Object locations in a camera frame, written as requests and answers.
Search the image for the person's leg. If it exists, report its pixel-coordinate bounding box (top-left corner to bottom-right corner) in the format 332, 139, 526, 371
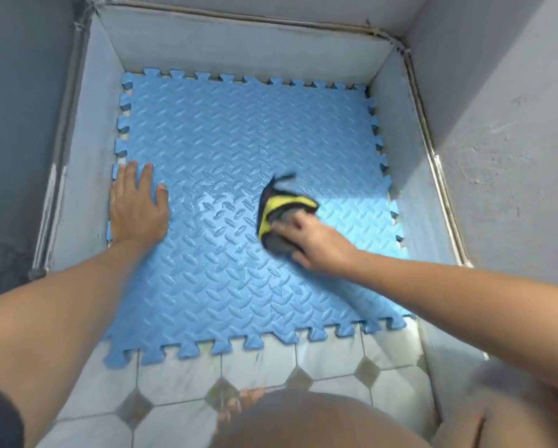
213, 386, 431, 448
433, 358, 558, 448

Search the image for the person's right hand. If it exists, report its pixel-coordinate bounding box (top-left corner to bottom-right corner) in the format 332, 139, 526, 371
271, 212, 362, 276

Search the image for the grey wall pipe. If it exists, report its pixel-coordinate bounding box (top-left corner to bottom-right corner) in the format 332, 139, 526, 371
29, 0, 474, 281

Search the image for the dark grey yellow-trimmed cloth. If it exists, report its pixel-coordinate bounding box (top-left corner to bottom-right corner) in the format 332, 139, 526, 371
258, 172, 321, 255

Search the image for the blue foam puzzle mat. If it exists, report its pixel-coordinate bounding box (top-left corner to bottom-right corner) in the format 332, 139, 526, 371
103, 67, 415, 369

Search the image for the person's left forearm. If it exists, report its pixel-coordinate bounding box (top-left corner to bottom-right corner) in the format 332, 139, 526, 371
0, 240, 156, 448

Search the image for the person's left hand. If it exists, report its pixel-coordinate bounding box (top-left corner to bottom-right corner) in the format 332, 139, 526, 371
109, 161, 170, 248

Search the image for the person's left leg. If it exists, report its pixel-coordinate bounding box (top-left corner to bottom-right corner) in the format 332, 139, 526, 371
213, 386, 431, 448

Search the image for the person's right forearm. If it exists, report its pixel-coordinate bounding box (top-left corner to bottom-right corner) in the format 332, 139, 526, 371
351, 251, 558, 397

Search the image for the person's right leg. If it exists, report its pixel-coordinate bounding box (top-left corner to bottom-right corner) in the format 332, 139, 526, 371
433, 358, 558, 448

